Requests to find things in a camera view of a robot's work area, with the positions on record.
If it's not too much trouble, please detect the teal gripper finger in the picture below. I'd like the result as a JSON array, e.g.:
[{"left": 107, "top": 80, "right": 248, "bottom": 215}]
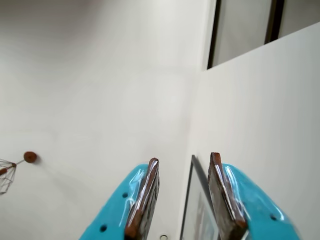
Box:
[
  {"left": 207, "top": 152, "right": 301, "bottom": 240},
  {"left": 78, "top": 157, "right": 160, "bottom": 240}
]

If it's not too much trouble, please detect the brown ceiling rose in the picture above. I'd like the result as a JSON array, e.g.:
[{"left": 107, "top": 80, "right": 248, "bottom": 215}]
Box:
[{"left": 23, "top": 151, "right": 38, "bottom": 164}]

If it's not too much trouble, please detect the black framed wall picture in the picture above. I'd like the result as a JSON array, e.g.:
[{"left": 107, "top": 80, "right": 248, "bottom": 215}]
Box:
[{"left": 179, "top": 154, "right": 221, "bottom": 240}]

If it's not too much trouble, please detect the wire cage ceiling lamp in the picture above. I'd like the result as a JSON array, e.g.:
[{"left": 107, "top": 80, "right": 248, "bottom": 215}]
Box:
[{"left": 0, "top": 158, "right": 18, "bottom": 196}]

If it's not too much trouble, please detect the dark vertical frame strip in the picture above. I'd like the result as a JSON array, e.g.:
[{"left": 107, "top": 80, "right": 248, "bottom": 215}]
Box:
[
  {"left": 206, "top": 0, "right": 222, "bottom": 70},
  {"left": 264, "top": 0, "right": 285, "bottom": 45}
]

